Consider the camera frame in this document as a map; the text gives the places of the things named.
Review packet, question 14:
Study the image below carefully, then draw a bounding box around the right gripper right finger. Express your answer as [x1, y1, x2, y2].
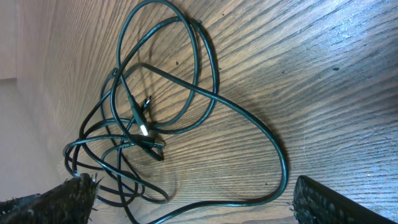
[293, 175, 395, 224]

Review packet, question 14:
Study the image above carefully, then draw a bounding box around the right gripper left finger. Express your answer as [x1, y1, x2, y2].
[1, 173, 99, 224]

